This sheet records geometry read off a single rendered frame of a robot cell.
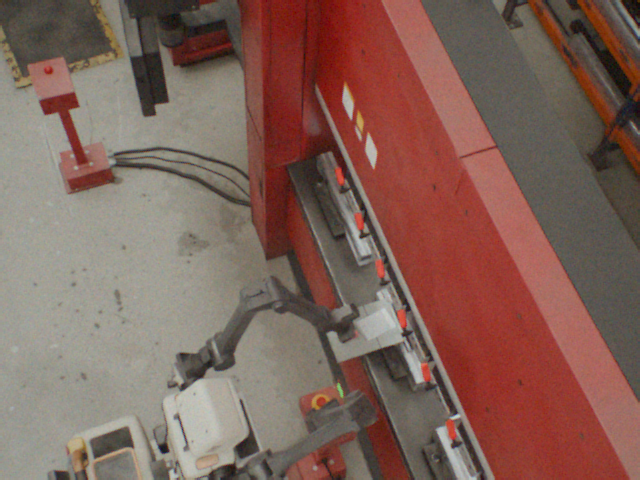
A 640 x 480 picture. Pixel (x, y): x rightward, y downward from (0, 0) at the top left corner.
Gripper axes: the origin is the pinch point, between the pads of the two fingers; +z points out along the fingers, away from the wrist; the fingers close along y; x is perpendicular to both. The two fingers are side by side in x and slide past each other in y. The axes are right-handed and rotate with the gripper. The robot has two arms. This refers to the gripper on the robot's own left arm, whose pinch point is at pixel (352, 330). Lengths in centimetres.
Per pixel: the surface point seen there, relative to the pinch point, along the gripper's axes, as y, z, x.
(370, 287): 19.5, 21.1, -6.7
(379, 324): -0.6, 7.1, -8.2
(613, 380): -72, -100, -83
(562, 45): 138, 152, -120
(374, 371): -13.3, 14.9, 3.4
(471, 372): -44, -45, -44
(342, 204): 54, 13, -12
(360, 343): -5.1, 2.4, 0.1
